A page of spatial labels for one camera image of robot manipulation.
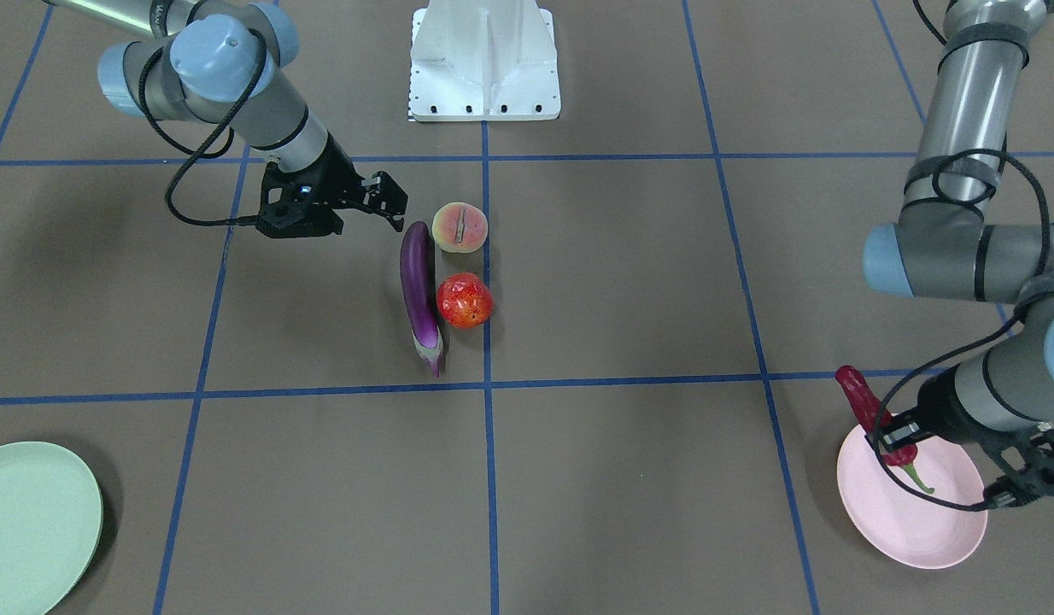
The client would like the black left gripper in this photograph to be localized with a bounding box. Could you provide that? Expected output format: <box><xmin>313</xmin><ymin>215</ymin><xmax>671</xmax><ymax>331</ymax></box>
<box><xmin>877</xmin><ymin>369</ymin><xmax>997</xmax><ymax>451</ymax></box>

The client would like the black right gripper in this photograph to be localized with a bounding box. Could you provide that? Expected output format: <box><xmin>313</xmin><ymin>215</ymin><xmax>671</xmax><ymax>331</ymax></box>
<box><xmin>256</xmin><ymin>137</ymin><xmax>407</xmax><ymax>241</ymax></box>

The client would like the purple eggplant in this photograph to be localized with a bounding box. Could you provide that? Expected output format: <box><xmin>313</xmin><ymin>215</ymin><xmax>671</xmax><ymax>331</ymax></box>
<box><xmin>399</xmin><ymin>220</ymin><xmax>446</xmax><ymax>378</ymax></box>

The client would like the red chili pepper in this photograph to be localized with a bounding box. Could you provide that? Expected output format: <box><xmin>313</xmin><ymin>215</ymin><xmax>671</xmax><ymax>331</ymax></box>
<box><xmin>834</xmin><ymin>365</ymin><xmax>934</xmax><ymax>495</ymax></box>

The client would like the yellow pink peach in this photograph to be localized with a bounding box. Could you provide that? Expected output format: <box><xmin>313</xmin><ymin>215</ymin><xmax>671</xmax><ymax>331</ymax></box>
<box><xmin>430</xmin><ymin>201</ymin><xmax>489</xmax><ymax>254</ymax></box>

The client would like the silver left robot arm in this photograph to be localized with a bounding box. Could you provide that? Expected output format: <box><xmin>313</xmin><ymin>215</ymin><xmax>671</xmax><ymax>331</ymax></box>
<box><xmin>863</xmin><ymin>1</ymin><xmax>1054</xmax><ymax>445</ymax></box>

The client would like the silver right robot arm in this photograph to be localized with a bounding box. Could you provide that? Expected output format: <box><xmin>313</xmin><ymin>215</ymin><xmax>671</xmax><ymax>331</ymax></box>
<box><xmin>63</xmin><ymin>1</ymin><xmax>407</xmax><ymax>241</ymax></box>

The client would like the pink plate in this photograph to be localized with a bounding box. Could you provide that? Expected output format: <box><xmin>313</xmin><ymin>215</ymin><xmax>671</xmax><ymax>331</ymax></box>
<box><xmin>836</xmin><ymin>425</ymin><xmax>988</xmax><ymax>570</ymax></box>

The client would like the green plate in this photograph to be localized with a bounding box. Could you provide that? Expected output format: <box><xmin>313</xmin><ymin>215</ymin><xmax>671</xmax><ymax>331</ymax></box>
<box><xmin>0</xmin><ymin>441</ymin><xmax>104</xmax><ymax>614</ymax></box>

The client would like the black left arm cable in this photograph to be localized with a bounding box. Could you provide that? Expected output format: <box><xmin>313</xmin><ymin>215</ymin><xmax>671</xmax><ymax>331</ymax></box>
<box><xmin>866</xmin><ymin>148</ymin><xmax>1051</xmax><ymax>513</ymax></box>

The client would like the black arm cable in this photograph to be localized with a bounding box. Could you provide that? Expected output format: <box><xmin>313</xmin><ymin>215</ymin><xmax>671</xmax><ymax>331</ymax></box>
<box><xmin>866</xmin><ymin>148</ymin><xmax>1051</xmax><ymax>513</ymax></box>
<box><xmin>138</xmin><ymin>28</ymin><xmax>268</xmax><ymax>228</ymax></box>

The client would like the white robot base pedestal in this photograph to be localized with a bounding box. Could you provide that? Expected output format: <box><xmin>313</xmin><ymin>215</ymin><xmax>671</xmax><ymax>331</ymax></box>
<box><xmin>407</xmin><ymin>1</ymin><xmax>562</xmax><ymax>122</ymax></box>

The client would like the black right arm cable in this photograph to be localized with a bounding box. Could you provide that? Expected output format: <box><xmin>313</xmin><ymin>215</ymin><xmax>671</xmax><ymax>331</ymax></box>
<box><xmin>138</xmin><ymin>28</ymin><xmax>268</xmax><ymax>228</ymax></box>

